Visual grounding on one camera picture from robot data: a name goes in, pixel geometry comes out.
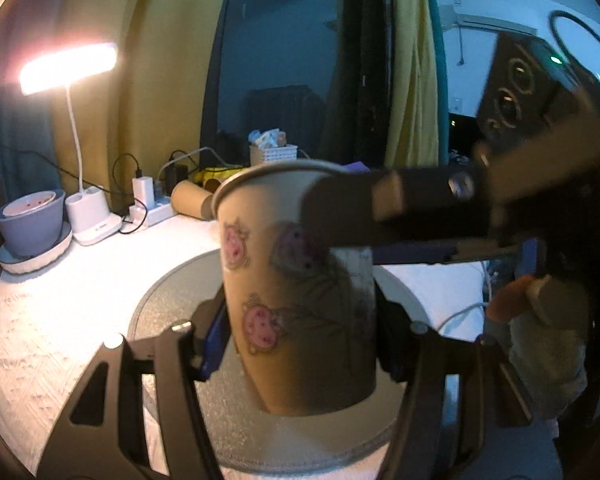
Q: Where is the white textured tablecloth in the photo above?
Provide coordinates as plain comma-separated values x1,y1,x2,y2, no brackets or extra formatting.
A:
0,212,489,480

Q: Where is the brown pig-print paper cup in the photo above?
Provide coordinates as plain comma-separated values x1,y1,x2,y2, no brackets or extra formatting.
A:
212,160,376,416

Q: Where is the white plate under bowl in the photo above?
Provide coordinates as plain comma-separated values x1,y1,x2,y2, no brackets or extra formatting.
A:
0,221,72,275

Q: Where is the white power strip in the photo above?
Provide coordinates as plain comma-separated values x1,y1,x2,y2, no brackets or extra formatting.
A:
128,197,176,228

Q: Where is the gloved right hand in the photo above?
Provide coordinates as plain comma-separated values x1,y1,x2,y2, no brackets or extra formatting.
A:
486,275,588,419

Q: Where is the purple bowl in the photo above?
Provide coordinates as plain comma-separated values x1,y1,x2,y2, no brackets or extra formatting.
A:
0,188,66,258

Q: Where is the white usb charger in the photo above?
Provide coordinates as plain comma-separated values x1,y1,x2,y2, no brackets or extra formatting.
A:
132,176,155,209

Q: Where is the white desk lamp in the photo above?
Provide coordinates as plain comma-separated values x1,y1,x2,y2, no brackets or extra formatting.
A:
18,42,122,246

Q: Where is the plain brown paper cup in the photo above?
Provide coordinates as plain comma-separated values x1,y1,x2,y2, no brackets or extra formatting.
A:
171,181,213,221

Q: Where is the white plastic basket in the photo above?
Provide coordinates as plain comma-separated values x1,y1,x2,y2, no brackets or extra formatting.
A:
248,128,298,166

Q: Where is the yellow snack bag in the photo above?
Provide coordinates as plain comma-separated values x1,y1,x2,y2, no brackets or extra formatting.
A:
192,166,245,186

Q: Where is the round grey mat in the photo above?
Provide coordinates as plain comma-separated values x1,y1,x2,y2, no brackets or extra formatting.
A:
128,250,404,479

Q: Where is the black power adapter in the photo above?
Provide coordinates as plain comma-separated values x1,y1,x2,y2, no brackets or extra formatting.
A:
164,164,188,196

